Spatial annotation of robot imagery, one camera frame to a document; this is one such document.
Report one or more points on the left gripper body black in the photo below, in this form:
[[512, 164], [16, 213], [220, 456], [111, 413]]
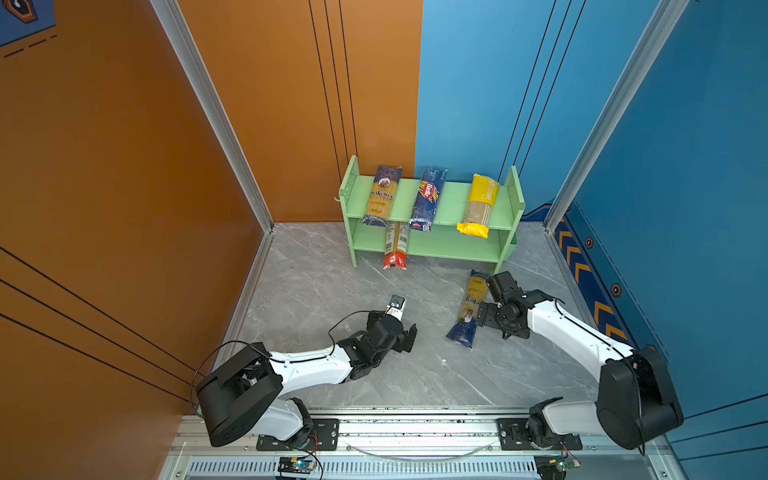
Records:
[[374, 319]]

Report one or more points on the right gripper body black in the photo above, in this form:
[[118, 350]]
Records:
[[494, 318]]

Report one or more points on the red spaghetti bag white label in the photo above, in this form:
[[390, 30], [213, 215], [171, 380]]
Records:
[[396, 245]]

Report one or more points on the yellow Pastatime spaghetti bag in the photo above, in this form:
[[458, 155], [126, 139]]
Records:
[[483, 194]]

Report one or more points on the blue Barilla spaghetti box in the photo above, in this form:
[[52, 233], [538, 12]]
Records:
[[425, 207]]

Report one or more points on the Ankara spaghetti bag blue yellow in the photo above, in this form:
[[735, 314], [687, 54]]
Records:
[[382, 196]]

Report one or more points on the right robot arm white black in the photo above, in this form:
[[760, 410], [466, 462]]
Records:
[[636, 400]]

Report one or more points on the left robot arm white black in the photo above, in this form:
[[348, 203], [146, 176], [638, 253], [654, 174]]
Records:
[[250, 394]]

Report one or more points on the green two-tier wooden shelf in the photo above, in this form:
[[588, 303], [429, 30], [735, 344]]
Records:
[[444, 240]]

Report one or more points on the left green circuit board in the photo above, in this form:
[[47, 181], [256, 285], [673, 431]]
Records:
[[296, 467]]

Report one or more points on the right circuit board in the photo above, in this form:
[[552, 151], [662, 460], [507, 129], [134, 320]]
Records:
[[552, 468]]

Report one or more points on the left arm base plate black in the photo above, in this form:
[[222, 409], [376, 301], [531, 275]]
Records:
[[321, 436]]

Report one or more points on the aluminium front rail frame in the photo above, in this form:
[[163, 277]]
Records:
[[415, 443]]

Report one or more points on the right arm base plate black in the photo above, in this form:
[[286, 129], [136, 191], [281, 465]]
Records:
[[518, 433]]

